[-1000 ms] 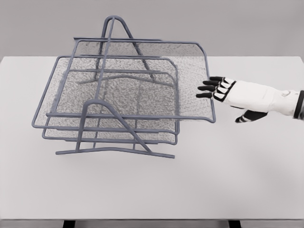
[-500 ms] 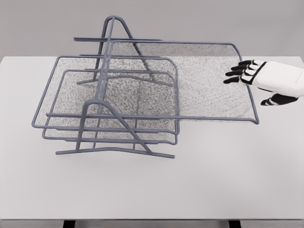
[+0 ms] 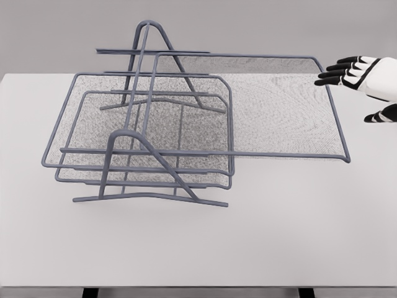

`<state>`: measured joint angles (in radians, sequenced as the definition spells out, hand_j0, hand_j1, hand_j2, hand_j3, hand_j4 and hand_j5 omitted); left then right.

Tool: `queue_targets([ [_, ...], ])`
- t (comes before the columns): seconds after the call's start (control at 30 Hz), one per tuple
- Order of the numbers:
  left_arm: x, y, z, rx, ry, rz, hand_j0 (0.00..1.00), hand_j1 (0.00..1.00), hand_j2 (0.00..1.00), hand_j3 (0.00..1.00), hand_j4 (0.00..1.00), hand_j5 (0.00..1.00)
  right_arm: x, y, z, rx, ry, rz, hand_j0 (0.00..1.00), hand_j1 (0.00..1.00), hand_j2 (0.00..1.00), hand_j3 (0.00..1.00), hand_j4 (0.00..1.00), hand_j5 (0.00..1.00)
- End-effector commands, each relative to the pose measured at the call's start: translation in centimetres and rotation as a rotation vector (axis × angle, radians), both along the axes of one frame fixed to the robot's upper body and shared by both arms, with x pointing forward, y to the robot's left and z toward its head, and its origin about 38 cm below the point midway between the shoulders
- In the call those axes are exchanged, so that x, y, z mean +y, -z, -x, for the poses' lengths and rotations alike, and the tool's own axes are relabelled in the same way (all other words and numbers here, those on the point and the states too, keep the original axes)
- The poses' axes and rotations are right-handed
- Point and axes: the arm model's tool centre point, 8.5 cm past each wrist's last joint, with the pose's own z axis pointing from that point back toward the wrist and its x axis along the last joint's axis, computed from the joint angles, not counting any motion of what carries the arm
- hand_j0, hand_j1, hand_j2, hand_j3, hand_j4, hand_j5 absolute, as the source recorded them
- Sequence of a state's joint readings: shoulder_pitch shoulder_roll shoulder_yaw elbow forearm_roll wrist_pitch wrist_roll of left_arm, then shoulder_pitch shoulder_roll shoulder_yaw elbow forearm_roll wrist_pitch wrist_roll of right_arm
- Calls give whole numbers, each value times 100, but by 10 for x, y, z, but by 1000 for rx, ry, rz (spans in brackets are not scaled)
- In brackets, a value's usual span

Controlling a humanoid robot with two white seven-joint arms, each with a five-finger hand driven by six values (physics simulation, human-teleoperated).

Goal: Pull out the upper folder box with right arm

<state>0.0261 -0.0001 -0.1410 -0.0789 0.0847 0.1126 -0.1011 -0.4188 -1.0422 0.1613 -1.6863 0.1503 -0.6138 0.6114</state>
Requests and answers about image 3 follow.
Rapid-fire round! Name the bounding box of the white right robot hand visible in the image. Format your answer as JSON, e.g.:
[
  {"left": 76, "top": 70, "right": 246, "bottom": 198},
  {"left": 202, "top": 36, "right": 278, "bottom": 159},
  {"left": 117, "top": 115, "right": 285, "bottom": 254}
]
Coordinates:
[{"left": 313, "top": 55, "right": 397, "bottom": 124}]

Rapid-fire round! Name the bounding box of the large grey mesh folder tray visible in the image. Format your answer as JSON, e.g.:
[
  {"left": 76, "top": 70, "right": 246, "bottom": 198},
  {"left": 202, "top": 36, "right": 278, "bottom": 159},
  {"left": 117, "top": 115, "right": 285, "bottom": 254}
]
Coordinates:
[{"left": 140, "top": 52, "right": 352, "bottom": 165}]

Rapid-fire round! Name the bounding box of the grey wire rack frame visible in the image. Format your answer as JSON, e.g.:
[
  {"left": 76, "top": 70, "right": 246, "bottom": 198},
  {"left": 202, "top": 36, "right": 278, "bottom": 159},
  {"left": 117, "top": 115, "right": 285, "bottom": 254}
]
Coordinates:
[{"left": 60, "top": 19, "right": 231, "bottom": 209}]

